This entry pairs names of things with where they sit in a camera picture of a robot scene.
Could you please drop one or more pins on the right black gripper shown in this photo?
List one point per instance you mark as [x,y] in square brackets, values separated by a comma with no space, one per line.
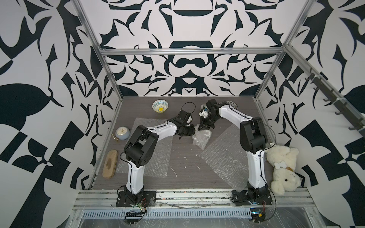
[203,125]

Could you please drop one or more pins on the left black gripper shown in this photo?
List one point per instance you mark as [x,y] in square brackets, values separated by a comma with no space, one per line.
[192,131]

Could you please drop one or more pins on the bubble wrap sheet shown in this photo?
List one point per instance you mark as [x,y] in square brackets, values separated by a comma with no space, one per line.
[201,137]
[158,166]
[227,159]

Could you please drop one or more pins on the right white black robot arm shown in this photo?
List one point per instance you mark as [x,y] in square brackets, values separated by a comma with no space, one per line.
[253,137]

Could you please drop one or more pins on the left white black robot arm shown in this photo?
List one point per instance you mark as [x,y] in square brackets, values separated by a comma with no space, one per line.
[141,146]

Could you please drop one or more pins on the yellow centre patterned bowl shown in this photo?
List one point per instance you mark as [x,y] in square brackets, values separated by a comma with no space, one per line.
[160,106]

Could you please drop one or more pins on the black white speckled bowl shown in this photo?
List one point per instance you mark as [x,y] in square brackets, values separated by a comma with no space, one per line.
[232,104]

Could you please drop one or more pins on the wooden oval brush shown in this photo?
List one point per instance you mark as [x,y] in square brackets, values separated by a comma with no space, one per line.
[110,164]

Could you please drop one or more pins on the white teddy bear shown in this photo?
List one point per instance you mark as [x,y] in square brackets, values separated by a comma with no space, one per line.
[284,161]

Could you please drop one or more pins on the left electronics board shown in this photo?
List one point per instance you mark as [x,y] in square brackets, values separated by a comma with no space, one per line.
[133,217]

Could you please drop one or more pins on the electronics board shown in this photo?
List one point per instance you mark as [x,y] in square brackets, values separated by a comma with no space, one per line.
[133,217]
[258,215]

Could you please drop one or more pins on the right electronics board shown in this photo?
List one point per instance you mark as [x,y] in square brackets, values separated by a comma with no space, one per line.
[258,215]

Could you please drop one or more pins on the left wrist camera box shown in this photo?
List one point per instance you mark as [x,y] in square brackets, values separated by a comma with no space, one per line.
[183,117]

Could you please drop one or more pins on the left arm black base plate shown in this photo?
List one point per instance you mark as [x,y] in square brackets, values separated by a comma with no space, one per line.
[127,199]

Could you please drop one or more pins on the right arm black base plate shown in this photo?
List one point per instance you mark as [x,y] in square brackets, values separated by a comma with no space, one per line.
[251,197]

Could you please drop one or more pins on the aluminium frame rail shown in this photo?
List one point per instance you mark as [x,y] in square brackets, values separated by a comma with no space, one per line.
[190,51]

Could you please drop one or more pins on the white slotted cable duct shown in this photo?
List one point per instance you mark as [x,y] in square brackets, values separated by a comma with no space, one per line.
[244,213]

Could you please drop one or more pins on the grey wall hook rail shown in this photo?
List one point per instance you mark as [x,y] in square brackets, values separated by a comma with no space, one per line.
[333,97]

